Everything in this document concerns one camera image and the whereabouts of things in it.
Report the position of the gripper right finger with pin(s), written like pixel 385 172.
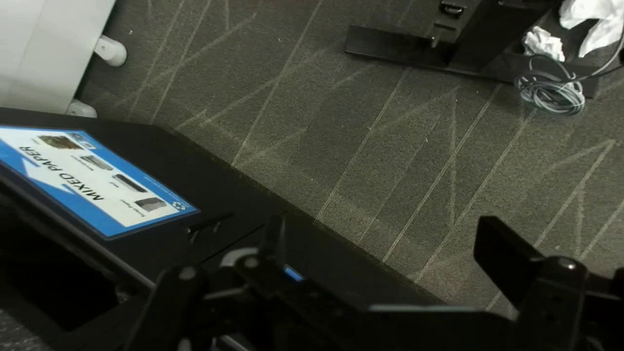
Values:
pixel 551 292

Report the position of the white cabinet on casters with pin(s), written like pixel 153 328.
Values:
pixel 44 44

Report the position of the large crumpled white paper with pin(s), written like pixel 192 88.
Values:
pixel 597 22

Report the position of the black recycling bin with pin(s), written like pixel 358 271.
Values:
pixel 234 204

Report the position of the black table base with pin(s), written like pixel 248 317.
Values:
pixel 482 34

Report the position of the small crumpled white paper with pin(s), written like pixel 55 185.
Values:
pixel 543 43

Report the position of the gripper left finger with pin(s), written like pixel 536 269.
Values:
pixel 229 292

